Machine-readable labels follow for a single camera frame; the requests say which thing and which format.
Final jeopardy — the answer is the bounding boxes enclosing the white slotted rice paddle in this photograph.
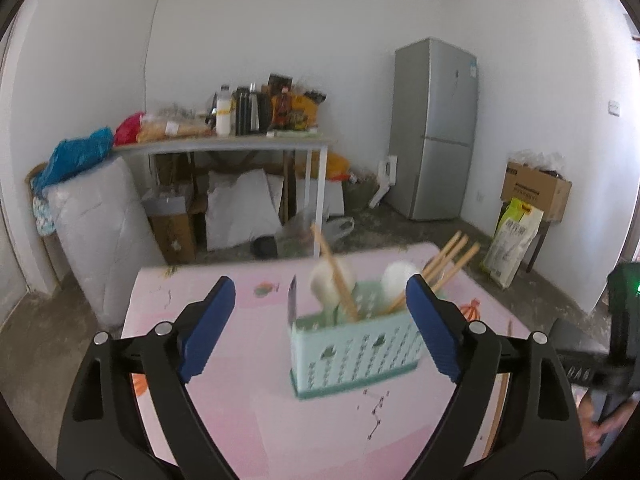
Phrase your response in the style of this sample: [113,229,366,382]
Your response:
[381,260,420,306]

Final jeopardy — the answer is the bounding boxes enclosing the white plastic ladle spoon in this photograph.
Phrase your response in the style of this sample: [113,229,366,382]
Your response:
[310,258,357,309]

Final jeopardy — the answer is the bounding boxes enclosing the steel spoon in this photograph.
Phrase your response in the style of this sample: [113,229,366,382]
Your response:
[288,275,297,326]

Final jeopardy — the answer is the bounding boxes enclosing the person's right hand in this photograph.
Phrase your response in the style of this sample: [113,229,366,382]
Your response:
[577,393,639,460]

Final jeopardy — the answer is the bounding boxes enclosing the white green rice bag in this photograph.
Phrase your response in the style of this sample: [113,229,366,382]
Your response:
[480,197,544,289]

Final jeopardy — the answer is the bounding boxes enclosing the mint green utensil holder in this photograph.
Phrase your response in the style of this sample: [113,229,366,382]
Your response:
[288,281,425,400]

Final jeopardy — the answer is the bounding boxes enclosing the pink patterned tablecloth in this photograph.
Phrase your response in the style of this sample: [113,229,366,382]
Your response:
[120,240,532,480]

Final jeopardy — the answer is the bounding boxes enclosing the cardboard box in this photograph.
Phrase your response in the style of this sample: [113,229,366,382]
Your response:
[500,162,573,222]

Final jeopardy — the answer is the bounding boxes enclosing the large white sack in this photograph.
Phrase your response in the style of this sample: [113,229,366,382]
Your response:
[44,157,166,330]

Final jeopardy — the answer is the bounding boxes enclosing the orange plastic bag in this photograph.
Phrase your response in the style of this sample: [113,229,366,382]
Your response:
[311,152,350,181]

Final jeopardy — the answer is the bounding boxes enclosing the white side table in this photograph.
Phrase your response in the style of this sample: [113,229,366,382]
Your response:
[112,134,339,258]

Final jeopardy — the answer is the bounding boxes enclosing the silver refrigerator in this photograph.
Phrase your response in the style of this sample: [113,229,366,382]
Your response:
[385,38,478,221]

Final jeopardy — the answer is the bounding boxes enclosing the white sack under table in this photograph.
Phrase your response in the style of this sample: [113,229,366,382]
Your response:
[205,169,284,252]

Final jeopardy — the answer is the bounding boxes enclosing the blue plastic bag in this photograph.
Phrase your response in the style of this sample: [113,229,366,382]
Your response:
[32,127,114,194]

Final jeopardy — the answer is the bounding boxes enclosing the orange snack packages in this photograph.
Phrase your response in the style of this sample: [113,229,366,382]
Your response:
[266,74,326,131]

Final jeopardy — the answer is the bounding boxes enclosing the red plastic bag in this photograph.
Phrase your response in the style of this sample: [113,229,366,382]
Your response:
[114,112,144,146]

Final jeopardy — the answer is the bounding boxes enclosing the black thermos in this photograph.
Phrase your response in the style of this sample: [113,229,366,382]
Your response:
[235,87,250,136]

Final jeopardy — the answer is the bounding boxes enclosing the white plastic bottle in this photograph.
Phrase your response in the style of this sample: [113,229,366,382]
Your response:
[215,84,234,136]

